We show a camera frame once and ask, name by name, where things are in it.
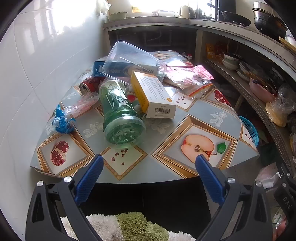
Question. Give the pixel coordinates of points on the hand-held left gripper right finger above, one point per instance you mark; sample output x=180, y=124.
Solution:
x=209, y=180

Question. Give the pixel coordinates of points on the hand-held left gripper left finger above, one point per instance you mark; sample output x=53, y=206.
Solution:
x=90, y=178

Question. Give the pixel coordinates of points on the blue foil wrapper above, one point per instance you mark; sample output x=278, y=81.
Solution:
x=62, y=122

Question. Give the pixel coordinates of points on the blue plastic basket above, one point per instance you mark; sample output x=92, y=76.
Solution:
x=251, y=132

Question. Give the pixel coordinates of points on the green plastic bottle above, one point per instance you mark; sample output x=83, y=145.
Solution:
x=118, y=111

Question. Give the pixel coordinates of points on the pink plastic bag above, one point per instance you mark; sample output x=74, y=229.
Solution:
x=81, y=104

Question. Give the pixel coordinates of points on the clear bag orange strip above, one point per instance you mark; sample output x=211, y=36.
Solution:
x=198, y=90

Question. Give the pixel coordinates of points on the red drink can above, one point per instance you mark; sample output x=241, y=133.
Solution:
x=91, y=83

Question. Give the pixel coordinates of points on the orange white medicine box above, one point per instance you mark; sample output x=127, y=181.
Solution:
x=152, y=92

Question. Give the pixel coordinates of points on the red clear zip bag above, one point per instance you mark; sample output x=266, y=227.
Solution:
x=192, y=74

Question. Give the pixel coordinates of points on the blue white toothpaste box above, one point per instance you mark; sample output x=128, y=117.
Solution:
x=97, y=68

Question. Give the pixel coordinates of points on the clear plastic food container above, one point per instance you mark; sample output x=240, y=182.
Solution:
x=129, y=55

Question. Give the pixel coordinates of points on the printed white sack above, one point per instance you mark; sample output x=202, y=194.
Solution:
x=278, y=220

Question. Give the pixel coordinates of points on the fruit print tablecloth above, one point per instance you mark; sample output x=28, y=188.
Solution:
x=161, y=139

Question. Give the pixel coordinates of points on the yellow food plastic bag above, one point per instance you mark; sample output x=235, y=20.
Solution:
x=276, y=113

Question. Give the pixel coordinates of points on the perforated metal shelf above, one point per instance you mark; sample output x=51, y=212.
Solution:
x=261, y=106

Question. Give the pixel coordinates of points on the pink basin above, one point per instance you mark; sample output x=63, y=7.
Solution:
x=259, y=91

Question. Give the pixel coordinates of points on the stack of plates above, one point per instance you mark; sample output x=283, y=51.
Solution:
x=242, y=71

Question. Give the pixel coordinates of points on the stack of bowls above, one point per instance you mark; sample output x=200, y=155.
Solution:
x=230, y=62

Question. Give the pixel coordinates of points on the red capped bottle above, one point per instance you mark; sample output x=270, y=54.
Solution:
x=189, y=56

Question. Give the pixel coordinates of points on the orange snack packets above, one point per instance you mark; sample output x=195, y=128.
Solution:
x=211, y=52

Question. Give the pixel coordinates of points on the wooden cutting board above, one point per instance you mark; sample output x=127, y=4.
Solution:
x=288, y=44

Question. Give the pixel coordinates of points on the black wok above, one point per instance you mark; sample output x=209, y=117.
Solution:
x=235, y=18

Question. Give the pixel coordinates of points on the grey kitchen counter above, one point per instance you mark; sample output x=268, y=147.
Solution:
x=161, y=23

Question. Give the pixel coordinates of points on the green basin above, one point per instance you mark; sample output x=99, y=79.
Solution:
x=116, y=15

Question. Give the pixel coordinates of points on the black cooking pot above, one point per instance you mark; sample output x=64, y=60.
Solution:
x=268, y=23

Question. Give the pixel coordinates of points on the dark round jar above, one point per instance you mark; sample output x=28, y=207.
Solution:
x=192, y=12

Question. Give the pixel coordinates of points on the cream jug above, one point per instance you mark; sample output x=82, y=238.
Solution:
x=184, y=11

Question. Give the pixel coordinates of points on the white plastic bag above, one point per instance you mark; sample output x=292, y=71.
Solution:
x=103, y=5

